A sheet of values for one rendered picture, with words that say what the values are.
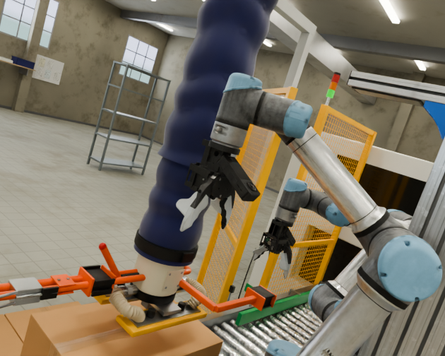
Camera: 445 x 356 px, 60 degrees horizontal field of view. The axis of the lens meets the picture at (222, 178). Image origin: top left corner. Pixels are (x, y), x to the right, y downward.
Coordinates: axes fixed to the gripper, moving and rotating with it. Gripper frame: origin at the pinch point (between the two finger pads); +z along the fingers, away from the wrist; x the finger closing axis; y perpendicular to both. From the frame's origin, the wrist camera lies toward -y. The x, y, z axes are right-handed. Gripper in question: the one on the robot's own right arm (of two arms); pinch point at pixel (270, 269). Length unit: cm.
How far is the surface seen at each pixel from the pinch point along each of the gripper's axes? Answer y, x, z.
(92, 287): 59, -22, 11
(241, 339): -72, -42, 76
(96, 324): 44, -35, 35
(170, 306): 29.5, -15.7, 19.4
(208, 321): -57, -59, 71
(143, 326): 42.3, -12.8, 22.4
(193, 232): 29.9, -15.3, -8.8
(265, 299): 4.0, 4.4, 9.3
